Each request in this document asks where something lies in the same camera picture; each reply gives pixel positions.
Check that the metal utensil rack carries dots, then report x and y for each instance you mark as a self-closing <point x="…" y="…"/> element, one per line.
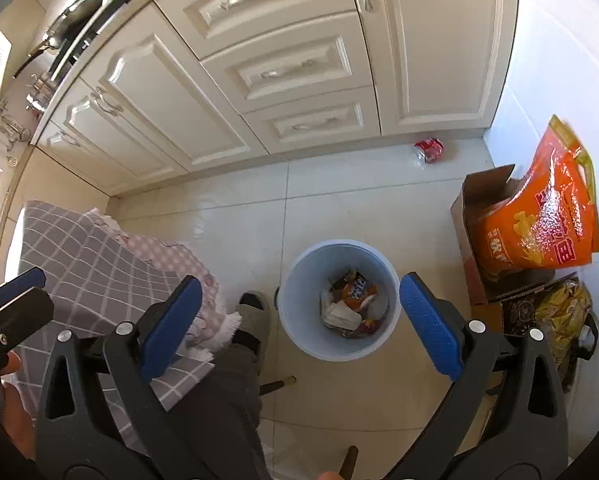
<point x="4" y="127"/>

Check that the light blue trash bin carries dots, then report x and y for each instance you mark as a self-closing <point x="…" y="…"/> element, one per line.
<point x="299" y="320"/>

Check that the cream lower kitchen cabinets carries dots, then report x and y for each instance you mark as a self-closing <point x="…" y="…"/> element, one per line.
<point x="304" y="70"/>

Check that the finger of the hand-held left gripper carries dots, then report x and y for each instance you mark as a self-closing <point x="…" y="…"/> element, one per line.
<point x="19" y="312"/>
<point x="19" y="280"/>

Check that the person's left hand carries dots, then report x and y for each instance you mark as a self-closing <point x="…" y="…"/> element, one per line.
<point x="16" y="420"/>

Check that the white paper packet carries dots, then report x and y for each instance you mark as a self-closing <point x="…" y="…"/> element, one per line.
<point x="339" y="315"/>

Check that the round table, grey checked cloth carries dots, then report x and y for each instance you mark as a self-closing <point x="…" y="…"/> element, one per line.
<point x="79" y="250"/>

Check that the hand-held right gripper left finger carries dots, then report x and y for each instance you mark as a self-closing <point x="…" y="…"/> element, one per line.
<point x="172" y="325"/>

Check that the person's grey trouser leg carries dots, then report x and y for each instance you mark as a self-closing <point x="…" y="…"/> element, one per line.
<point x="219" y="410"/>

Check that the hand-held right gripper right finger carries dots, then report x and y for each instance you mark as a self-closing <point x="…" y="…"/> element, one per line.
<point x="429" y="325"/>

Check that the yellow plastic bag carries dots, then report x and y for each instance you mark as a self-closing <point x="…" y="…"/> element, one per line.
<point x="564" y="310"/>

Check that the crushed red can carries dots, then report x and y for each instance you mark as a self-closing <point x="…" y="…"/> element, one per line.
<point x="429" y="149"/>

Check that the brown cardboard box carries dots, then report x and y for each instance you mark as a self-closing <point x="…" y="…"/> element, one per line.
<point x="467" y="240"/>

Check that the large orange printed bag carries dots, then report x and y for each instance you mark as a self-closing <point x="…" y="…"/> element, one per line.
<point x="539" y="220"/>

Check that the steel steamer pot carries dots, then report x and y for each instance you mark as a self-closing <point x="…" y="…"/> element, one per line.
<point x="39" y="97"/>

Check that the person's right hand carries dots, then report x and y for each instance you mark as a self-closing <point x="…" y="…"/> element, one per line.
<point x="328" y="475"/>

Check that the white orange-printed plastic bag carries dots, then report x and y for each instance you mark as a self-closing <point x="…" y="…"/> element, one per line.
<point x="357" y="290"/>

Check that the wooden stool leg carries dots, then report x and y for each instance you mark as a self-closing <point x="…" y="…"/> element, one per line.
<point x="348" y="465"/>
<point x="279" y="385"/>

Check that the grey slipper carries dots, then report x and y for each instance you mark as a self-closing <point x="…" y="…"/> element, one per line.
<point x="262" y="320"/>

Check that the dark patterned box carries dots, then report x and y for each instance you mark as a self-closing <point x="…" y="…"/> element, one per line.
<point x="522" y="315"/>

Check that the black wok with lid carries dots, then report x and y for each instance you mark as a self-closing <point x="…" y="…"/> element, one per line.
<point x="74" y="15"/>

